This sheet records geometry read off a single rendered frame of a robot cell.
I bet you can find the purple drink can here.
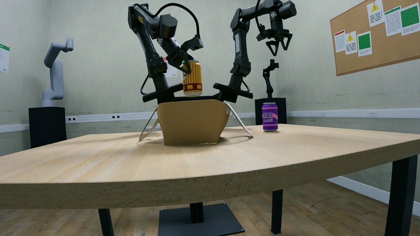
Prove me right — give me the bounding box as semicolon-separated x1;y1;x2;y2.
262;103;278;132

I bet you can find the yellow drink can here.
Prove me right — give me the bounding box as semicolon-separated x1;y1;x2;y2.
182;60;202;97

